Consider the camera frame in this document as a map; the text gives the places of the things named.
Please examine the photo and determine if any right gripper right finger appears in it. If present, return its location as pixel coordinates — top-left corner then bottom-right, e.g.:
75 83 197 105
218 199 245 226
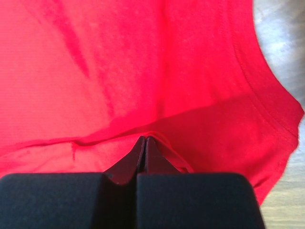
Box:
136 137 264 229

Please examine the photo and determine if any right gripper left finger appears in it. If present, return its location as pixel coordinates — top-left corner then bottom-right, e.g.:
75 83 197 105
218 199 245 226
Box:
0 137 145 229

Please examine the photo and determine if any bright red t shirt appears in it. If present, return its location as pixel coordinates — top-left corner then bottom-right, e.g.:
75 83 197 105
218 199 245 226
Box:
0 0 304 203

